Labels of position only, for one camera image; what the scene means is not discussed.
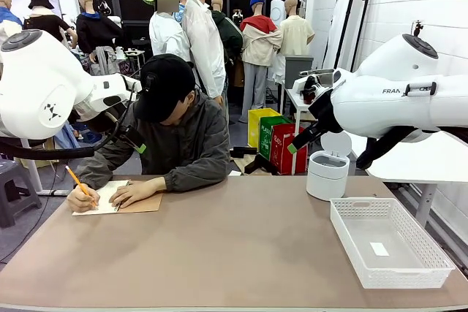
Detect bald mannequin cream shirt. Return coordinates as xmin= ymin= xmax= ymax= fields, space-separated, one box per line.
xmin=279 ymin=0 xmax=315 ymax=83

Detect person's left hand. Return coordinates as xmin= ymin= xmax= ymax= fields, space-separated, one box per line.
xmin=108 ymin=177 xmax=167 ymax=210

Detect mannequin dark green jacket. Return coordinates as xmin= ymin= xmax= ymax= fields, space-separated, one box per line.
xmin=211 ymin=0 xmax=244 ymax=72

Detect tall brown-haired mannequin white shirt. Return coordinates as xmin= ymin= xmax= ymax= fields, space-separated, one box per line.
xmin=181 ymin=0 xmax=227 ymax=108

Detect white perforated plastic basket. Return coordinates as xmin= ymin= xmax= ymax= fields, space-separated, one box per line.
xmin=330 ymin=197 xmax=456 ymax=289

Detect grey plastic stool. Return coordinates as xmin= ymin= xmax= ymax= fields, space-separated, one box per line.
xmin=0 ymin=158 xmax=42 ymax=228

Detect white round lidded trash bin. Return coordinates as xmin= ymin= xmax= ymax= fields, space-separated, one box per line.
xmin=306 ymin=131 xmax=352 ymax=202

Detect small white rectangular label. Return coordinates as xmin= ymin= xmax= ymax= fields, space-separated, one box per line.
xmin=369 ymin=241 xmax=390 ymax=257

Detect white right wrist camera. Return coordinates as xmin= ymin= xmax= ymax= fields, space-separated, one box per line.
xmin=292 ymin=74 xmax=332 ymax=104

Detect spiral notebook brown cover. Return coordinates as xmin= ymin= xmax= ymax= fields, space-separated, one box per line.
xmin=72 ymin=179 xmax=165 ymax=216

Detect mannequin red beige jacket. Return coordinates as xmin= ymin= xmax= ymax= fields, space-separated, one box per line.
xmin=239 ymin=1 xmax=283 ymax=123

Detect white oval fan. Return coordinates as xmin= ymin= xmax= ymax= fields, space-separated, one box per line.
xmin=270 ymin=0 xmax=287 ymax=28

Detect stacked metal trays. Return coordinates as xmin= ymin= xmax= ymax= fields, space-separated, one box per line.
xmin=299 ymin=68 xmax=336 ymax=86

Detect mannequin white shirt blurred face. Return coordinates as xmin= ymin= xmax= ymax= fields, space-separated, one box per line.
xmin=148 ymin=0 xmax=192 ymax=63

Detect person's right hand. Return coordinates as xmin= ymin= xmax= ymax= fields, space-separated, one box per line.
xmin=67 ymin=183 xmax=99 ymax=213

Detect grey cabinet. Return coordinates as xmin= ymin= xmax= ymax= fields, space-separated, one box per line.
xmin=284 ymin=55 xmax=314 ymax=90

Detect black baseball cap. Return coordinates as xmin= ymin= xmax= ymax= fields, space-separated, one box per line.
xmin=133 ymin=53 xmax=197 ymax=123

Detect mannequin black top cream collar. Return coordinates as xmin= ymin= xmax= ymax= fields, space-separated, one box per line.
xmin=22 ymin=1 xmax=78 ymax=49

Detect green recycling bag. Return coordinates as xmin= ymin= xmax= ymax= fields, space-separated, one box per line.
xmin=258 ymin=115 xmax=293 ymax=161

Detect person's left forearm grey sleeve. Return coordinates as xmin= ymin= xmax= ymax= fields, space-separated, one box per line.
xmin=162 ymin=160 xmax=230 ymax=193

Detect coloured storage boxes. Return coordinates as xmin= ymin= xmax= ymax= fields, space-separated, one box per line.
xmin=269 ymin=123 xmax=309 ymax=175
xmin=247 ymin=107 xmax=282 ymax=151

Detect person in grey jacket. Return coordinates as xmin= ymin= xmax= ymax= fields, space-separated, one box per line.
xmin=75 ymin=53 xmax=231 ymax=193

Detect black bar block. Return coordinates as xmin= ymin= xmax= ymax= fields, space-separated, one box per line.
xmin=230 ymin=146 xmax=257 ymax=161

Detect black floor stand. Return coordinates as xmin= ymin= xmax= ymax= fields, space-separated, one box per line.
xmin=244 ymin=153 xmax=279 ymax=176

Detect person's right forearm grey sleeve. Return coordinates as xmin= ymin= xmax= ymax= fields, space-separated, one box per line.
xmin=75 ymin=136 xmax=127 ymax=191

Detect bald mannequin black hoodie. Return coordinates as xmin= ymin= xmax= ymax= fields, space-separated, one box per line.
xmin=75 ymin=0 xmax=124 ymax=64

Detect large white side table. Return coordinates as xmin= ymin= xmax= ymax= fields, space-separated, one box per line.
xmin=347 ymin=131 xmax=468 ymax=228

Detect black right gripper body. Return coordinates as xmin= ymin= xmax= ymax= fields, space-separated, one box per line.
xmin=301 ymin=89 xmax=344 ymax=136

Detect white desk frame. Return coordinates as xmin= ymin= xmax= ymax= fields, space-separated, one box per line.
xmin=20 ymin=138 xmax=70 ymax=197

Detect mannequin blue white top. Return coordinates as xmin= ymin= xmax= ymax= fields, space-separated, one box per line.
xmin=0 ymin=0 xmax=23 ymax=46

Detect small white table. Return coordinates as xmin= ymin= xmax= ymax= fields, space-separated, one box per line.
xmin=284 ymin=88 xmax=319 ymax=134

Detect hanging grey garment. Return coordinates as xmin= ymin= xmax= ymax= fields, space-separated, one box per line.
xmin=95 ymin=45 xmax=121 ymax=76

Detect yellow pencil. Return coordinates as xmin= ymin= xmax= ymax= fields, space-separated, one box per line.
xmin=64 ymin=165 xmax=99 ymax=208

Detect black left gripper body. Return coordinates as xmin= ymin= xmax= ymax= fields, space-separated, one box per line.
xmin=91 ymin=104 xmax=137 ymax=143

